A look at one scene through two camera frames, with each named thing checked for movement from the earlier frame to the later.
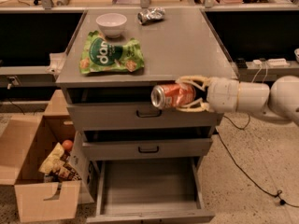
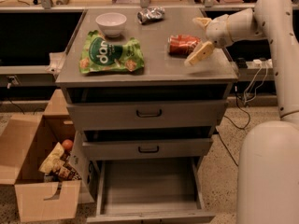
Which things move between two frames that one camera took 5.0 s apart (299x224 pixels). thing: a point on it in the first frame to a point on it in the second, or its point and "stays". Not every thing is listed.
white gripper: x=222 y=94 to x=217 y=32
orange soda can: x=169 y=96 to x=181 y=45
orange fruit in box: x=67 y=145 stays
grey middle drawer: x=147 y=148 stays
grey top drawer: x=140 y=117 stays
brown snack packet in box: x=65 y=172 stays
